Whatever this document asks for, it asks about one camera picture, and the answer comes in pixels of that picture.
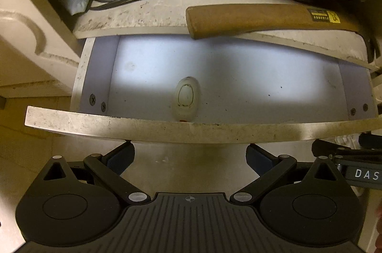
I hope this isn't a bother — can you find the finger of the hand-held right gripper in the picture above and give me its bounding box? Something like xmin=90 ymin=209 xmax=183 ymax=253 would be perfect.
xmin=311 ymin=139 xmax=382 ymax=159

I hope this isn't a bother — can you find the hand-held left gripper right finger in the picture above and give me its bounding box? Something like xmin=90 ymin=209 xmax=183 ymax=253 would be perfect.
xmin=230 ymin=143 xmax=340 ymax=206

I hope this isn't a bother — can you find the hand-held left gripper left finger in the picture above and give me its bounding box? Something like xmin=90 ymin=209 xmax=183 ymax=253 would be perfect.
xmin=43 ymin=141 xmax=151 ymax=206

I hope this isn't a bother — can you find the white drawer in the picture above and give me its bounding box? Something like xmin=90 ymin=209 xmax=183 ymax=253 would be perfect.
xmin=25 ymin=31 xmax=382 ymax=151

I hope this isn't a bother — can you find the white oval device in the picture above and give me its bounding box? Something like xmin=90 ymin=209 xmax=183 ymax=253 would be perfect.
xmin=174 ymin=76 xmax=200 ymax=122

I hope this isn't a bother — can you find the white carved panel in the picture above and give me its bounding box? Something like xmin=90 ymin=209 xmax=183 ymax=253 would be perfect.
xmin=0 ymin=0 xmax=88 ymax=99

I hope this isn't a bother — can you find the wooden hammer handle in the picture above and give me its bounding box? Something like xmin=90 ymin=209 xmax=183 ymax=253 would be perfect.
xmin=185 ymin=5 xmax=377 ymax=63

